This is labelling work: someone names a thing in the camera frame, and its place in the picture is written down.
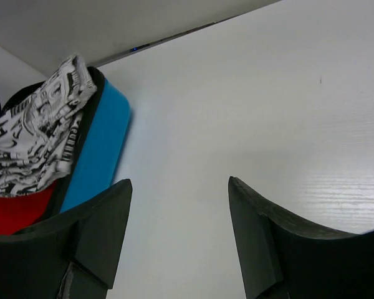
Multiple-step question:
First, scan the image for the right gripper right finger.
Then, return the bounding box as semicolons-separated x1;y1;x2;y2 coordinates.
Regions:
228;177;374;298

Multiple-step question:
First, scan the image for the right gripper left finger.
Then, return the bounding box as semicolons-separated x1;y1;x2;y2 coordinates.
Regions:
0;179;132;298

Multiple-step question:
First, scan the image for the red polo shirt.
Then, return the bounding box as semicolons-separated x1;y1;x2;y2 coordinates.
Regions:
0;181;56;235

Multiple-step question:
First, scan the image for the newspaper print garment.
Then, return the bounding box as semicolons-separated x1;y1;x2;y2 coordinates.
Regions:
0;54;97;197

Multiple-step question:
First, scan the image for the blue kids suitcase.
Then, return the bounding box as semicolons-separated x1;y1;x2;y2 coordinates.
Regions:
0;65;133;219

